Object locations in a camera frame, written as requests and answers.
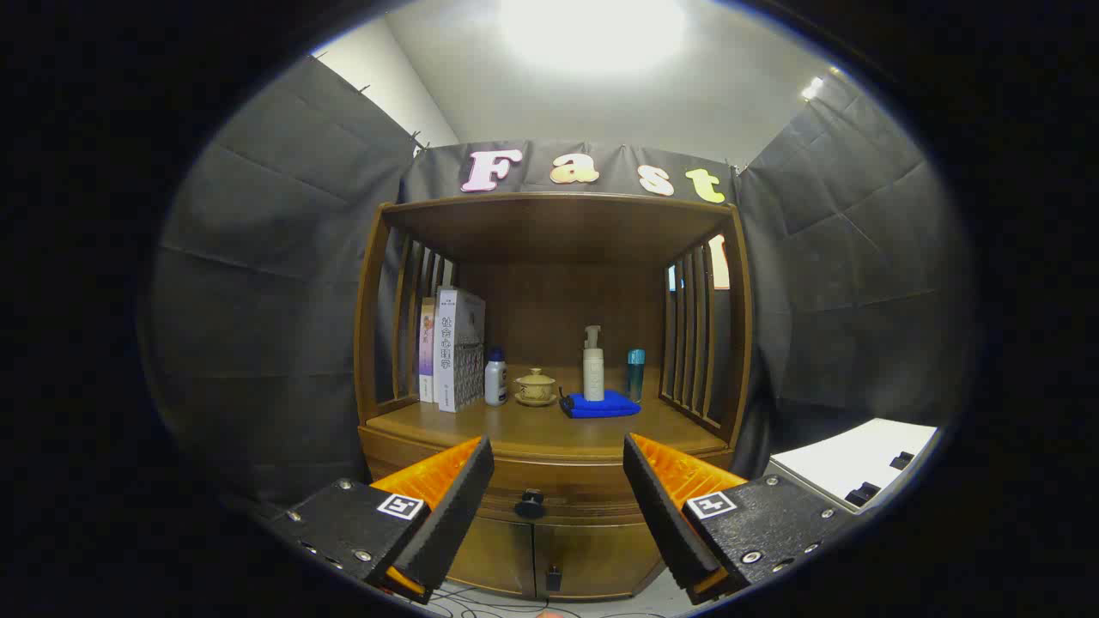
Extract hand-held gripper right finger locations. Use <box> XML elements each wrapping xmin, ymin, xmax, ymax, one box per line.
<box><xmin>622</xmin><ymin>433</ymin><xmax>847</xmax><ymax>606</ymax></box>

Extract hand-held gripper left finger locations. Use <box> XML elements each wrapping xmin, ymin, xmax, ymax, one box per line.
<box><xmin>273</xmin><ymin>435</ymin><xmax>496</xmax><ymax>604</ymax></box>

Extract wooden drawer with black knob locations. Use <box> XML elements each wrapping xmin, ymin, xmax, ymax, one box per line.
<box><xmin>359</xmin><ymin>427</ymin><xmax>736</xmax><ymax>523</ymax></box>

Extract wooden cabinet door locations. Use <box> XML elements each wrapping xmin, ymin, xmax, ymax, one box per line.
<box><xmin>534</xmin><ymin>519</ymin><xmax>666</xmax><ymax>600</ymax></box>
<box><xmin>446</xmin><ymin>513</ymin><xmax>537</xmax><ymax>599</ymax></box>

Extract wooden countertop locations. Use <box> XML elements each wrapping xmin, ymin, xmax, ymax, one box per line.
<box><xmin>365</xmin><ymin>365</ymin><xmax>731</xmax><ymax>460</ymax></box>

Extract white metal cabinet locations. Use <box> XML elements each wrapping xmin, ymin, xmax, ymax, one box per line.
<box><xmin>764</xmin><ymin>418</ymin><xmax>938</xmax><ymax>514</ymax></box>

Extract wooden cabinet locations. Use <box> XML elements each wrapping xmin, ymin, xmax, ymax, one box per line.
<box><xmin>354</xmin><ymin>191</ymin><xmax>755</xmax><ymax>602</ymax></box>

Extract folded blue cloth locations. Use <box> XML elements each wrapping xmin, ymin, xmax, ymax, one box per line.
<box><xmin>559</xmin><ymin>388</ymin><xmax>642</xmax><ymax>421</ymax></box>

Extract white bottle with blue cap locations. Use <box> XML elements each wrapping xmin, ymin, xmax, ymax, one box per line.
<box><xmin>484</xmin><ymin>347</ymin><xmax>509</xmax><ymax>407</ymax></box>

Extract yellow lidded teacup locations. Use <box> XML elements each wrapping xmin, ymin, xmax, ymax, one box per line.
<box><xmin>515</xmin><ymin>367</ymin><xmax>557</xmax><ymax>401</ymax></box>

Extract white pump bottle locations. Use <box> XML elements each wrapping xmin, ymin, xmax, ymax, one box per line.
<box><xmin>582</xmin><ymin>325</ymin><xmax>606</xmax><ymax>403</ymax></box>

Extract pink purple book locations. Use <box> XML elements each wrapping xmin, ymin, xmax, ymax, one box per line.
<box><xmin>418</xmin><ymin>297</ymin><xmax>437</xmax><ymax>403</ymax></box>

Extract thick white book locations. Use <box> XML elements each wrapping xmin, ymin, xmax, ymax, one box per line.
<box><xmin>434</xmin><ymin>287</ymin><xmax>487</xmax><ymax>414</ymax></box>

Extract black floor cables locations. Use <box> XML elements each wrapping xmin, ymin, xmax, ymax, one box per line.
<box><xmin>425</xmin><ymin>584</ymin><xmax>671</xmax><ymax>618</ymax></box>

